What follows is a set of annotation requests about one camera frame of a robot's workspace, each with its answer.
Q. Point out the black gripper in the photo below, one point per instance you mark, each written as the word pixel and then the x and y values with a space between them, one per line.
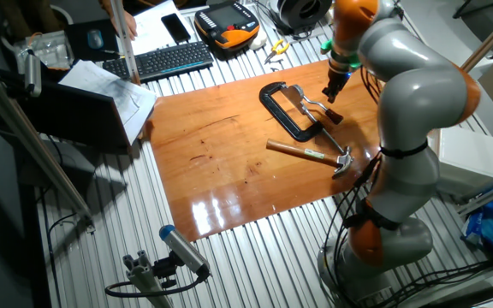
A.
pixel 339 79

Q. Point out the chrome lever with brown knob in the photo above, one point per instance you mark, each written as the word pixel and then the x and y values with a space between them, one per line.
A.
pixel 334 116

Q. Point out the black C-clamp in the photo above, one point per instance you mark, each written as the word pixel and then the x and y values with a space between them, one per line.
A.
pixel 278 113

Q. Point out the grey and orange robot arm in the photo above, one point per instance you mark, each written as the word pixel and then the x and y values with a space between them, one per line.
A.
pixel 422 107

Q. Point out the forearm in brown sleeve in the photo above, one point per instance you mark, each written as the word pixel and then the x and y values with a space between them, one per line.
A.
pixel 104 4

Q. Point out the person's bare hand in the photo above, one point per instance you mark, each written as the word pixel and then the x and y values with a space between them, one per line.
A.
pixel 131 27

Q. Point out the white rounded object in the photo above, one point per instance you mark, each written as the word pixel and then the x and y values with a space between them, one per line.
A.
pixel 258 40

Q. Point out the orange and grey teach pendant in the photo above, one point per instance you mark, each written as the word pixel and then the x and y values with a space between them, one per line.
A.
pixel 229 25

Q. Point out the glossy wooden board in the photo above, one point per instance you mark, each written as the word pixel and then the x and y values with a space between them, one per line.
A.
pixel 221 162

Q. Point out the white plastic box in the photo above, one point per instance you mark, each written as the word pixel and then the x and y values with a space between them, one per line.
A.
pixel 469 162

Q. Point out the black smartphone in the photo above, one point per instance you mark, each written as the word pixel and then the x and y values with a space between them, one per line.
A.
pixel 176 27

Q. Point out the black keyboard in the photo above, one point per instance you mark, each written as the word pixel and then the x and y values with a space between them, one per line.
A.
pixel 165 60

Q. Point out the plain white paper sheet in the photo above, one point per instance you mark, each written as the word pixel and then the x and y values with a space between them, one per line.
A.
pixel 150 30

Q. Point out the blue computer mouse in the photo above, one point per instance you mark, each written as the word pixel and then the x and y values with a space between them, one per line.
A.
pixel 95 39

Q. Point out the black laptop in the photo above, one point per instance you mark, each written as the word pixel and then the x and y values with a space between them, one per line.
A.
pixel 75 115

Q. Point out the black mouse pad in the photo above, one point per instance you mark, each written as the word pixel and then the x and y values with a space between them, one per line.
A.
pixel 77 40

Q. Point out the clear plastic bag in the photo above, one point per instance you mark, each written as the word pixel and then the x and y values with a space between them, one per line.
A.
pixel 49 49

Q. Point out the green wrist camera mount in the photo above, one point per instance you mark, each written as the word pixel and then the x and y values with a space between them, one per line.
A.
pixel 326 46

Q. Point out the aluminium frame bar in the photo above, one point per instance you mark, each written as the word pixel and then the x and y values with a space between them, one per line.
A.
pixel 490 196
pixel 28 141
pixel 490 40
pixel 126 47

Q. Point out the silver camera with blue cap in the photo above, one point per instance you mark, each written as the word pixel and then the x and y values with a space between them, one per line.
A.
pixel 184 250

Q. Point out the short aluminium camera post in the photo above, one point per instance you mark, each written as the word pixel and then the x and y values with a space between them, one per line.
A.
pixel 144 278

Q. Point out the silver cylindrical camera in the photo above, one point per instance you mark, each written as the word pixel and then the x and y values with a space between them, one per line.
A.
pixel 33 72

